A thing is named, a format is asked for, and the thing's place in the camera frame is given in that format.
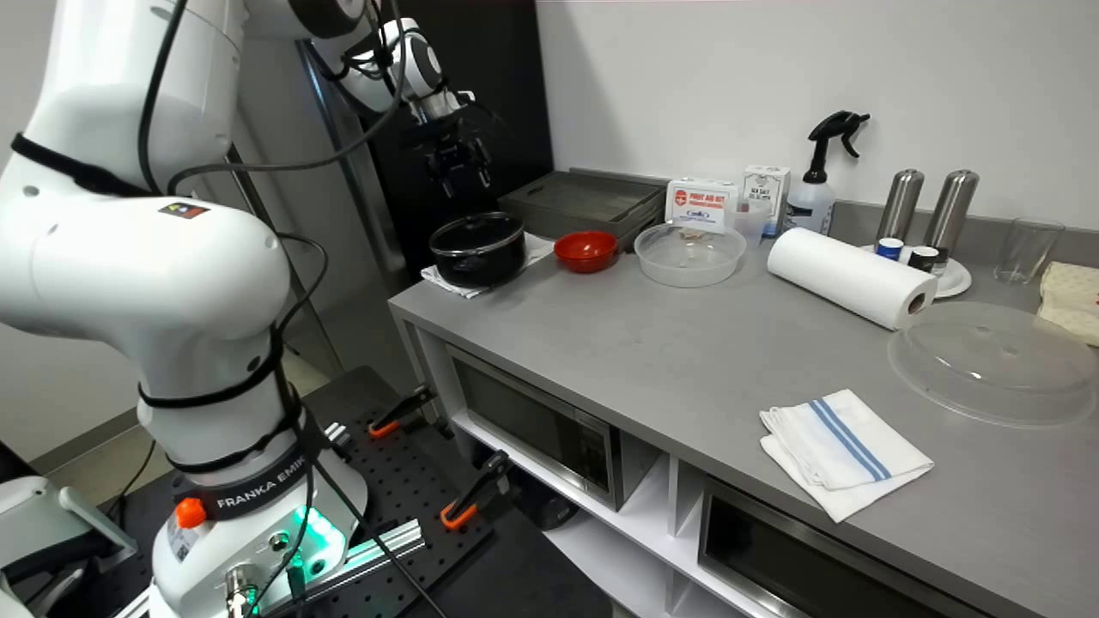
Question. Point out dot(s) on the beige wooden board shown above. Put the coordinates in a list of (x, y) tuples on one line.
[(1070, 303)]

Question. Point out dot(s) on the orange and black clamp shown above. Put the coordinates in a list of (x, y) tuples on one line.
[(469, 499), (396, 417)]

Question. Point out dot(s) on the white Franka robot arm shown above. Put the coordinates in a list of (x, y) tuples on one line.
[(138, 275)]

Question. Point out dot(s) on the small white carton box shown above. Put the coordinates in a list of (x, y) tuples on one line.
[(759, 200)]

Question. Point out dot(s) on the small jar with black cap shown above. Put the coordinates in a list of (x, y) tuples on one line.
[(924, 257)]

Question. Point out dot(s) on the red bowl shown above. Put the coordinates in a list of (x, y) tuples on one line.
[(585, 254)]

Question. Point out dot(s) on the white plate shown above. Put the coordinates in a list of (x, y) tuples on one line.
[(954, 280)]

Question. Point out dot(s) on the spray bottle with black trigger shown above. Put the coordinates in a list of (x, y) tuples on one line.
[(811, 206)]

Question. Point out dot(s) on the grey metal stand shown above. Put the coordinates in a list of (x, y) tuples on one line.
[(46, 520)]

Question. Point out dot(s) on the black breadboard table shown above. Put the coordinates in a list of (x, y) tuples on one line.
[(399, 481)]

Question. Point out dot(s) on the aluminium rail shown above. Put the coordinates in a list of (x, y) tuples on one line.
[(380, 549)]

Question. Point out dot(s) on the white towel with blue stripes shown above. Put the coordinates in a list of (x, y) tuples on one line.
[(847, 456)]

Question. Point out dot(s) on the dark grey metal tray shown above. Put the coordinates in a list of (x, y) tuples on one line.
[(585, 203)]

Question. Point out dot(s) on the clear round plastic container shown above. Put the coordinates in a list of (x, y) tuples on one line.
[(689, 257)]

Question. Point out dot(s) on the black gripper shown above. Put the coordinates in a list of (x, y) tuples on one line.
[(461, 144)]

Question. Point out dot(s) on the orange round knob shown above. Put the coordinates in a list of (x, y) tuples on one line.
[(191, 512)]

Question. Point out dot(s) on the grey kitchen counter cabinet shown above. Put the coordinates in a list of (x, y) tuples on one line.
[(656, 501)]

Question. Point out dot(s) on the black cooking pot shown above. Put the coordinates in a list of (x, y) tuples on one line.
[(474, 273)]

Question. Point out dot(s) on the large clear plastic dome lid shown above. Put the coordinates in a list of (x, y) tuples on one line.
[(997, 366)]

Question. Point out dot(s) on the small jar with blue cap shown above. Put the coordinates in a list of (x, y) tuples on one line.
[(890, 248)]

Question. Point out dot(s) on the clear glass container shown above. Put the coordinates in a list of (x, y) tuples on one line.
[(1019, 257)]

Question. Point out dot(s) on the steel shaker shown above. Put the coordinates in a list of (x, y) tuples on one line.
[(896, 206), (948, 210)]

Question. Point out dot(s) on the white paper towel roll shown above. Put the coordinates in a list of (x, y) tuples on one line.
[(842, 275)]

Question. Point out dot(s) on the white first aid kit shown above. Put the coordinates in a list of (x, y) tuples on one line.
[(701, 206)]

